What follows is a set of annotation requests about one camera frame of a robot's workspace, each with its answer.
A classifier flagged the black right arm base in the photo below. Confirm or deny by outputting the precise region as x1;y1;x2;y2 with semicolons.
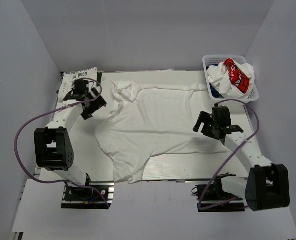
197;184;246;213

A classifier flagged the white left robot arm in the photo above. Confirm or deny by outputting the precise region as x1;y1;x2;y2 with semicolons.
34;77;107;200

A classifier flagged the white t-shirt red print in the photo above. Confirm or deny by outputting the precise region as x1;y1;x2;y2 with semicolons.
207;58;255;99

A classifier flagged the folded white printed t-shirt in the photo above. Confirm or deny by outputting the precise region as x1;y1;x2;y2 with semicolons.
58;67;98;103

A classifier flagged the white t-shirt with text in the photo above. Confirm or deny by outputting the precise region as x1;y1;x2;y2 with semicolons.
95;81;227;184

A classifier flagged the navy blue t-shirt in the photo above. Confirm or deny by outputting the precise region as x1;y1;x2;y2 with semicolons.
206;64;223;99

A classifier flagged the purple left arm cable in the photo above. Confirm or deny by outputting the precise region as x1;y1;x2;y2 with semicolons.
14;77;110;210

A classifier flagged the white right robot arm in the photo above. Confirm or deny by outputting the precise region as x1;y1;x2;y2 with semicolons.
193;105;291;212

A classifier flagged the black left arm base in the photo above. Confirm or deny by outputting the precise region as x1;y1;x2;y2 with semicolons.
61;181;115;210

